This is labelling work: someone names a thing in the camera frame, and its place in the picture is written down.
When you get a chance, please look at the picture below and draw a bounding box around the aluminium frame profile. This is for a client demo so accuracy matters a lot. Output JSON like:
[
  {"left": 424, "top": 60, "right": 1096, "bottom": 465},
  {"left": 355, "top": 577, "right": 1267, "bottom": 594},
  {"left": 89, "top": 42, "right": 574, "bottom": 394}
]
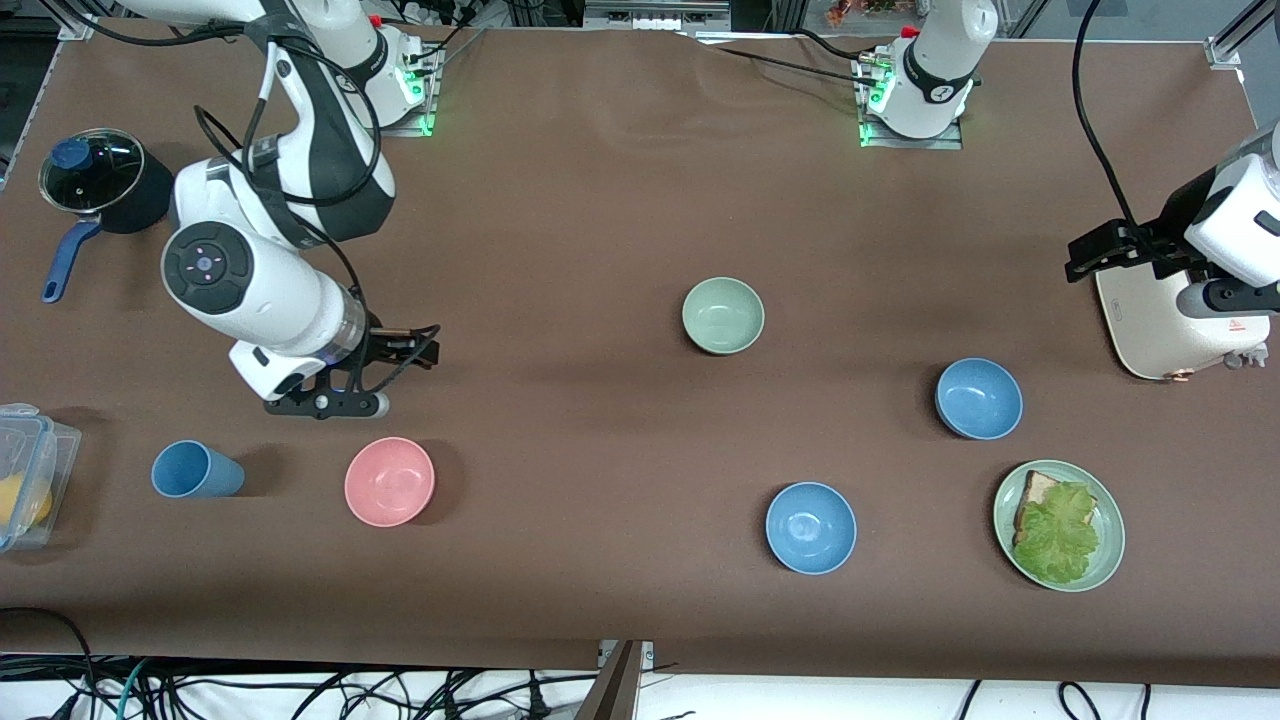
[
  {"left": 55, "top": 0, "right": 101, "bottom": 41},
  {"left": 1205, "top": 0, "right": 1280, "bottom": 69}
]

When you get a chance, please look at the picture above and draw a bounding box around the clear plastic food container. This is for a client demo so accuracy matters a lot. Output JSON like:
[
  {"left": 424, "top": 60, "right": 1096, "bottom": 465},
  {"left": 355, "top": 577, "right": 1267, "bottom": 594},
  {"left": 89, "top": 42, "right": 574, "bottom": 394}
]
[{"left": 0, "top": 403, "right": 83, "bottom": 553}]

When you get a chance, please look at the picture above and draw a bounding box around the glass lid blue knob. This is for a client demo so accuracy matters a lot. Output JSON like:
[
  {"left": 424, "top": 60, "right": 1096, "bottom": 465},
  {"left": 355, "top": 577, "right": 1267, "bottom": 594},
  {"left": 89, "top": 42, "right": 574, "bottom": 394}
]
[{"left": 38, "top": 128, "right": 146, "bottom": 214}]

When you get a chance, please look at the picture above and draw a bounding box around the grey metal device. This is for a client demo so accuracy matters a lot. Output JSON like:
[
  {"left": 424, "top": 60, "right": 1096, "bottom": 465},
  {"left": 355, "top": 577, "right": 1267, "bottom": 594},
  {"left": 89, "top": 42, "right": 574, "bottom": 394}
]
[{"left": 583, "top": 0, "right": 731, "bottom": 31}]

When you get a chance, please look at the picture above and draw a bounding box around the cream white toaster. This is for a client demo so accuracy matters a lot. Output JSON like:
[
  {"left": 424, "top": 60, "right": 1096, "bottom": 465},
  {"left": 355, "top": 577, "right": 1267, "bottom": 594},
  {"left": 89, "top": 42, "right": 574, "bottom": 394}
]
[{"left": 1095, "top": 265, "right": 1273, "bottom": 382}]

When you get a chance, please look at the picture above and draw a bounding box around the blue plastic cup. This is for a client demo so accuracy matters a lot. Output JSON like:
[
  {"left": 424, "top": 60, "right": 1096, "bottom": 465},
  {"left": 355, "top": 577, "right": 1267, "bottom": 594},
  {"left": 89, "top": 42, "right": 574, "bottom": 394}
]
[{"left": 151, "top": 440, "right": 246, "bottom": 499}]

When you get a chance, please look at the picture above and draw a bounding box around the dark camera stand pole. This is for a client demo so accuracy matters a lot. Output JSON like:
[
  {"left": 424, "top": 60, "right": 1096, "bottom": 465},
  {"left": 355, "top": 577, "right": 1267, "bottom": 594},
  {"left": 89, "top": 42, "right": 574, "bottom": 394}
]
[{"left": 575, "top": 640, "right": 641, "bottom": 720}]

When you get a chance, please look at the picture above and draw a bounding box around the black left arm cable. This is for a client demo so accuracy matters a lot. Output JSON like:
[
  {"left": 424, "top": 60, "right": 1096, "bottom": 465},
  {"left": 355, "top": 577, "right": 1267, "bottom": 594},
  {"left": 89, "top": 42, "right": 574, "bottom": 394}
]
[{"left": 1071, "top": 0, "right": 1143, "bottom": 229}]

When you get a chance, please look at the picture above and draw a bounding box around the pink bowl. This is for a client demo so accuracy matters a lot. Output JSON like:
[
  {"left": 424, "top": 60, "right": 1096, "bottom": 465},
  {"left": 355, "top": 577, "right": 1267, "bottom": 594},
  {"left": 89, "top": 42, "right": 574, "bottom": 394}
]
[{"left": 344, "top": 436, "right": 437, "bottom": 528}]

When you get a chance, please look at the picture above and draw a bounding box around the yellow fruit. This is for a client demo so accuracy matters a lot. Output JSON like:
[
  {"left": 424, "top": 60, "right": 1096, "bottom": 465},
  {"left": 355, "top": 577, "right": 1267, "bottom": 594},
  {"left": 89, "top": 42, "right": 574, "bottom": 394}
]
[{"left": 0, "top": 475, "right": 53, "bottom": 531}]

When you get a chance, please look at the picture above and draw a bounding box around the brown table cover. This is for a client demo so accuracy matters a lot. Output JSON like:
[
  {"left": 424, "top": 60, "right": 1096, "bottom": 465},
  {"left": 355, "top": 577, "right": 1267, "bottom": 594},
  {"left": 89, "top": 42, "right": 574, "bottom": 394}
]
[{"left": 0, "top": 18, "right": 1280, "bottom": 691}]

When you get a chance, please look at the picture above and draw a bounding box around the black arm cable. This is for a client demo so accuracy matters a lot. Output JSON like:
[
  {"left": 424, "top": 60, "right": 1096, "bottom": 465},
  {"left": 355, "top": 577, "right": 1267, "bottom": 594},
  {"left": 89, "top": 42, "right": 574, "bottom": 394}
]
[
  {"left": 1071, "top": 0, "right": 1143, "bottom": 229},
  {"left": 193, "top": 15, "right": 386, "bottom": 396}
]

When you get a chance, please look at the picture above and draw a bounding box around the black pot blue handle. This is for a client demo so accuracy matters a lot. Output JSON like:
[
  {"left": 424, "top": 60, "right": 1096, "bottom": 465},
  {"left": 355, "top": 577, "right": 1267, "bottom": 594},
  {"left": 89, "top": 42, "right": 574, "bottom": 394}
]
[{"left": 38, "top": 128, "right": 176, "bottom": 304}]

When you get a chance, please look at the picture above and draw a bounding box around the light bread slice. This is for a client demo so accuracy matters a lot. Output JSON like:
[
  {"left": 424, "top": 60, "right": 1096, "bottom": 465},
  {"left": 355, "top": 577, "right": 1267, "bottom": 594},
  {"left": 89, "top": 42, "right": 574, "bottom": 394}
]
[{"left": 1013, "top": 470, "right": 1099, "bottom": 546}]

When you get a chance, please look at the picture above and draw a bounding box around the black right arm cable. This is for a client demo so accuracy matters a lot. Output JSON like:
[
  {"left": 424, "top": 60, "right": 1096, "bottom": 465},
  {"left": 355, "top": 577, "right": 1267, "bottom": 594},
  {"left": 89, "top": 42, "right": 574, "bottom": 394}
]
[{"left": 193, "top": 15, "right": 386, "bottom": 396}]

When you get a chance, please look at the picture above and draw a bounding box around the green lettuce leaf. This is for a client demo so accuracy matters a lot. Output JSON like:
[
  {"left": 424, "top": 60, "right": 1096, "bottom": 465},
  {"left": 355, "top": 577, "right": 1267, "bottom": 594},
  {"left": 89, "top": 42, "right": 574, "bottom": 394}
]
[{"left": 1012, "top": 482, "right": 1101, "bottom": 586}]

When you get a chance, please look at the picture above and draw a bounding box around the pale green bowl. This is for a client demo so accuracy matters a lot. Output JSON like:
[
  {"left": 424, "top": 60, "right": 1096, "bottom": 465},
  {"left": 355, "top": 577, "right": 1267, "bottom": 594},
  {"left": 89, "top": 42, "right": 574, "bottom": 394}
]
[{"left": 682, "top": 277, "right": 766, "bottom": 356}]

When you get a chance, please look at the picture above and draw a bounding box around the teal cable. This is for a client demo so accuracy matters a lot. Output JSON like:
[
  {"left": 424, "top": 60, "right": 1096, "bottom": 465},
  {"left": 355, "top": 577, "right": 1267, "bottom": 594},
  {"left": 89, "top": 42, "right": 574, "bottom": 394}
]
[{"left": 115, "top": 658, "right": 153, "bottom": 720}]

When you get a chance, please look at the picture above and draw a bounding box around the pale green plate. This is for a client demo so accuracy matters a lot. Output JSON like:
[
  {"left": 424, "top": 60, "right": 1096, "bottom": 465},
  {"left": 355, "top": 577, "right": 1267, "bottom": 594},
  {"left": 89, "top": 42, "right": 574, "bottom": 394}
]
[{"left": 993, "top": 460, "right": 1127, "bottom": 593}]

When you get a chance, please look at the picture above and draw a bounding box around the blue bowl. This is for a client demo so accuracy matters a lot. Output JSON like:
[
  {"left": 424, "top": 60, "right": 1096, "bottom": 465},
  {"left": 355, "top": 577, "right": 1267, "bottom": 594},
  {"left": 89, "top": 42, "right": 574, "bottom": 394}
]
[
  {"left": 765, "top": 481, "right": 858, "bottom": 576},
  {"left": 935, "top": 357, "right": 1025, "bottom": 441}
]

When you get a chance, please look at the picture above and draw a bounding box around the white power strip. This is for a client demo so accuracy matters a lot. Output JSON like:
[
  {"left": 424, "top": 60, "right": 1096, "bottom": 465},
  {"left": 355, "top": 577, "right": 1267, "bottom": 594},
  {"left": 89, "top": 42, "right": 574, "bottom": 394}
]
[{"left": 385, "top": 0, "right": 471, "bottom": 26}]

